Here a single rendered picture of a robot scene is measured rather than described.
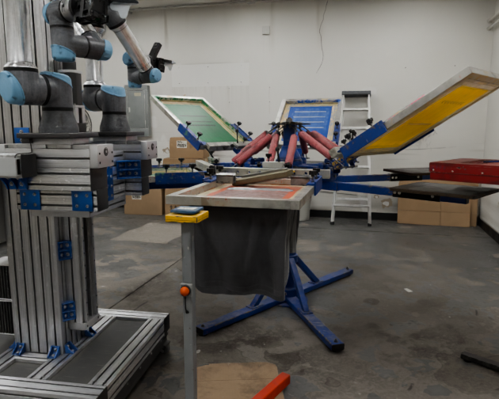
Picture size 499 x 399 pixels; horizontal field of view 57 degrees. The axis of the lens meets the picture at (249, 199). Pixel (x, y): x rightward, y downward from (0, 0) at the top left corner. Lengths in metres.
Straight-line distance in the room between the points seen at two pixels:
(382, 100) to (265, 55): 1.73
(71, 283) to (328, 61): 5.07
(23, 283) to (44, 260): 0.17
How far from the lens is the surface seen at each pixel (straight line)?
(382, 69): 6.57
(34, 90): 1.89
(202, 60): 7.02
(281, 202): 1.85
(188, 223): 1.77
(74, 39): 1.71
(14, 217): 2.32
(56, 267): 2.27
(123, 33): 2.50
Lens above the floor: 1.28
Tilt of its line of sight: 9 degrees down
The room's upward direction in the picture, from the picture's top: straight up
